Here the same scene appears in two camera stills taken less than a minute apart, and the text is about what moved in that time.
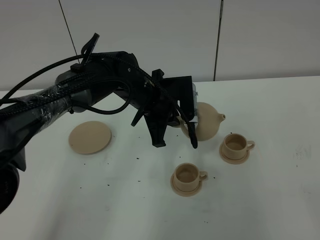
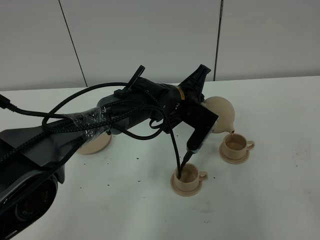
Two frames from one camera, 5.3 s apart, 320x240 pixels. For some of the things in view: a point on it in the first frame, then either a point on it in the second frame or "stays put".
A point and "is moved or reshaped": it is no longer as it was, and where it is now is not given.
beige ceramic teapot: (208, 122) is moved or reshaped
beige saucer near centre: (183, 193) stays put
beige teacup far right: (235, 146) stays put
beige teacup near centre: (187, 176) stays put
